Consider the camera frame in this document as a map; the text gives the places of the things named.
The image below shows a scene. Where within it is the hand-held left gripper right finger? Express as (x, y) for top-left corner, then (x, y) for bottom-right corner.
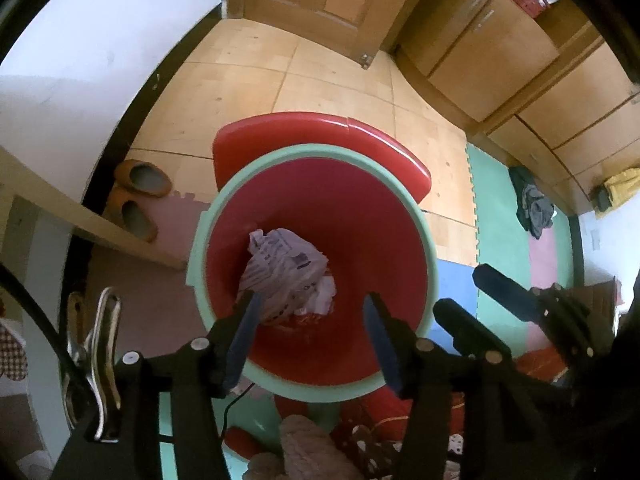
(362, 291), (576, 480)

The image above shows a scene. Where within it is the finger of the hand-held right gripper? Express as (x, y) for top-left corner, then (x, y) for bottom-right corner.
(472, 263), (552, 324)
(432, 298), (515, 359)

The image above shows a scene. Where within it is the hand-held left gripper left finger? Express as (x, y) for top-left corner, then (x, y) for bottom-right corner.
(50, 290), (265, 480)

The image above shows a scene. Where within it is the paper trash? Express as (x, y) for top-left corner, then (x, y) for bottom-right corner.
(237, 228), (337, 328)

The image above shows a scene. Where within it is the red bin with green rim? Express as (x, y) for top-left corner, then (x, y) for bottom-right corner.
(186, 142), (441, 403)

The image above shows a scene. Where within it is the dark clothes pile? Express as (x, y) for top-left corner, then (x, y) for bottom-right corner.
(509, 165), (556, 241)

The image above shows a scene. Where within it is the beige plush toy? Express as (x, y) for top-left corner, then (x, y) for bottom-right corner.
(242, 414), (363, 480)

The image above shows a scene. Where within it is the metal spring clip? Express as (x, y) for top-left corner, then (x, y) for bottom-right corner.
(65, 287), (123, 443)

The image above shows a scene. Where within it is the yellow cloth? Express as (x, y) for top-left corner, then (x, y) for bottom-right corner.
(595, 167), (640, 218)

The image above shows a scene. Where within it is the orange slipper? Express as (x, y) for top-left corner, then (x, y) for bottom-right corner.
(111, 187), (158, 243)
(114, 159), (170, 198)

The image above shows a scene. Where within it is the red plastic stool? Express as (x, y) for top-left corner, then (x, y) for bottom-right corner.
(212, 112), (432, 211)

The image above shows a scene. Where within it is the wooden cabinet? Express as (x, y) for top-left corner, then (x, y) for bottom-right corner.
(395, 0), (640, 211)

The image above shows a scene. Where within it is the black cable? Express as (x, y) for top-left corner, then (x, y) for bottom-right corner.
(0, 262), (88, 396)

